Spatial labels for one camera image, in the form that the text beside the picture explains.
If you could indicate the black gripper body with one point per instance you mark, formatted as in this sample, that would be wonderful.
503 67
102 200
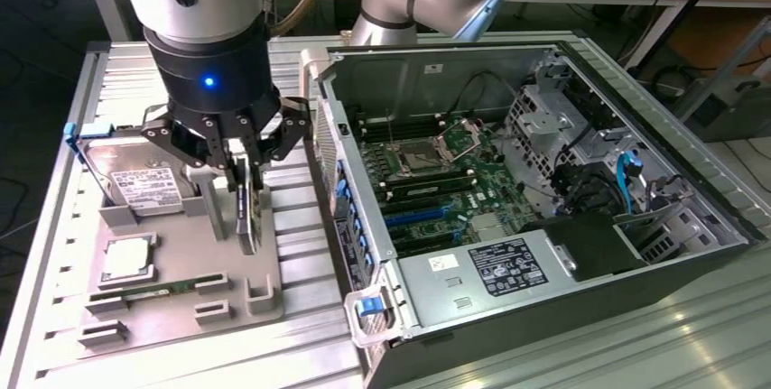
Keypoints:
211 68

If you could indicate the graphics card with metal bracket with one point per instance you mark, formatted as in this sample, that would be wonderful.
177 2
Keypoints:
250 226

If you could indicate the hard disk in blue carrier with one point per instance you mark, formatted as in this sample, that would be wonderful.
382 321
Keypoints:
145 181

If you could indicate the socket locking lever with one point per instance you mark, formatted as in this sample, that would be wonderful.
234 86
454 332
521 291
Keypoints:
393 132

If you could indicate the CPU socket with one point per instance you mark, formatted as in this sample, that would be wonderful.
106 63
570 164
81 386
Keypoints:
417 156

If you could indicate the grey parts rack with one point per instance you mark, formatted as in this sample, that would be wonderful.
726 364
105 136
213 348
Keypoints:
175 244

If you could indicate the black RAM stick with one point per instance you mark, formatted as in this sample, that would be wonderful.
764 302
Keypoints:
427 187

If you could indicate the silver CPU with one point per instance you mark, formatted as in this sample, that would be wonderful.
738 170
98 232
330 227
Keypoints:
127 260

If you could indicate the blue expansion slot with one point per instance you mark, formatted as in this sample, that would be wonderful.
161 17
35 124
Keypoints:
415 217

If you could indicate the open metal socket cover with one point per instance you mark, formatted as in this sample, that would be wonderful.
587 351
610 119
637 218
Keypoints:
461 138

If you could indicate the green RAM stick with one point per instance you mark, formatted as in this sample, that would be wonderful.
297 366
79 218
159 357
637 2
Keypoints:
151 290

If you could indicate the black expansion slot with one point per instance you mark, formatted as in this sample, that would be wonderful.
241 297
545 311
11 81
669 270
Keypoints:
425 240

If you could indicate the green motherboard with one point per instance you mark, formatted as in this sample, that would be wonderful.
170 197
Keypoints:
489 181

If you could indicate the silver chipset heatsink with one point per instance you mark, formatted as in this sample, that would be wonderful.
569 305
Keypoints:
487 226

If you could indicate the metal disk bay cage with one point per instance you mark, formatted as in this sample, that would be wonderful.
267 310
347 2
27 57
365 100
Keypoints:
542 123

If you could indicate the silver power supply with label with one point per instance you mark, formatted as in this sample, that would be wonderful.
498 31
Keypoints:
434 299

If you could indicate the black plastic shroud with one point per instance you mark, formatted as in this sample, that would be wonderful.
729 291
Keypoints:
578 244

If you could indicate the open black PC case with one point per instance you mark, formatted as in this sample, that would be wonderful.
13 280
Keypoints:
602 317

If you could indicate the black tripod pole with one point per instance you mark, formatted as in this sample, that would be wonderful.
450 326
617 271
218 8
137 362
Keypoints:
691 1

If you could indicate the perforated metal bracket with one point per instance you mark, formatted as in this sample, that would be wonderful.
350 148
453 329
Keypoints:
669 235

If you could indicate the aluminium frame strut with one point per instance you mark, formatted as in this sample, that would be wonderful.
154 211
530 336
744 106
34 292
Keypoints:
726 68

